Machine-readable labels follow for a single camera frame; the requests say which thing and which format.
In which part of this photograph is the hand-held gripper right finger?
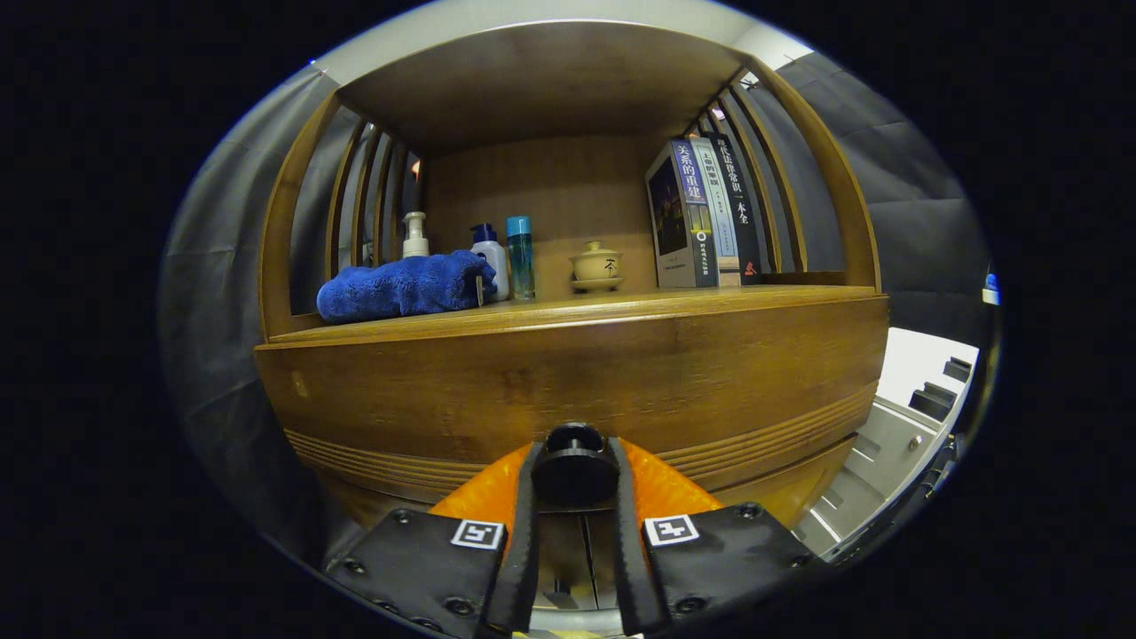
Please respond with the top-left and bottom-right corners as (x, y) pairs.
(606, 437), (831, 636)

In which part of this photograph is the white bottle with blue cap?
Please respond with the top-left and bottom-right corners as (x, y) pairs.
(469, 223), (510, 303)

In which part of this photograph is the wooden cabinet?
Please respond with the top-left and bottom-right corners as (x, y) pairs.
(255, 20), (891, 613)

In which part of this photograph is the teal blue bottle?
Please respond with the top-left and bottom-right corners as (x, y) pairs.
(506, 216), (536, 301)

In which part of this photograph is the white side cabinet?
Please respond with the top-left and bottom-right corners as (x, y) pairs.
(790, 327), (982, 560)

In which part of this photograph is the blue towel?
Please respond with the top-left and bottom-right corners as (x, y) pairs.
(316, 249), (498, 324)

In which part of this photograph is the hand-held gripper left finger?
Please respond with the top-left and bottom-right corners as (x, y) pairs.
(324, 439), (544, 639)

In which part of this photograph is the wooden countertop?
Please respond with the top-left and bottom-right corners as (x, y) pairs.
(266, 284), (880, 347)

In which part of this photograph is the book with white spine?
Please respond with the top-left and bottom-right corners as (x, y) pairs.
(690, 136), (742, 288)

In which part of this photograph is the book with black spine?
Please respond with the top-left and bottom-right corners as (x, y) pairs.
(710, 131), (764, 285)

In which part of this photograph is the beige lidded teacup with saucer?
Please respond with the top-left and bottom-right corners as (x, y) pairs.
(569, 241), (625, 294)

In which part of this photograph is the book with blue spine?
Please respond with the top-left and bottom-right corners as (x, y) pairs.
(645, 138), (720, 289)

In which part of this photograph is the wooden drawer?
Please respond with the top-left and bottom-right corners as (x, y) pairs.
(255, 297), (891, 516)

